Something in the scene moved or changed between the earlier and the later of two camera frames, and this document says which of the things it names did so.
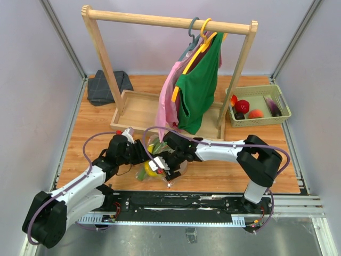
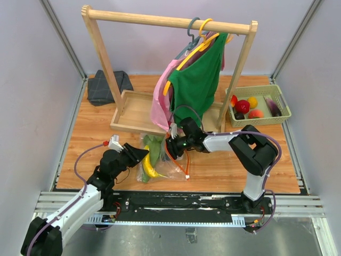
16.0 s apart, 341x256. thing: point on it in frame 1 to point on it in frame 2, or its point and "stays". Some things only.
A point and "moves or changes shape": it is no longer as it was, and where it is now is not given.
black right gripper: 172,175 to 172,148
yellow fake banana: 150,148 to 145,152
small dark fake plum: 239,116 stays
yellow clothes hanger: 202,46 to 201,48
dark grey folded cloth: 99,91 stays
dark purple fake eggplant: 274,110 stays
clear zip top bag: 155,146 moves or changes shape
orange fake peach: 256,113 stays
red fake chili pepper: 234,100 stays
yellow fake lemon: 148,169 to 253,102
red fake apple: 242,106 stays
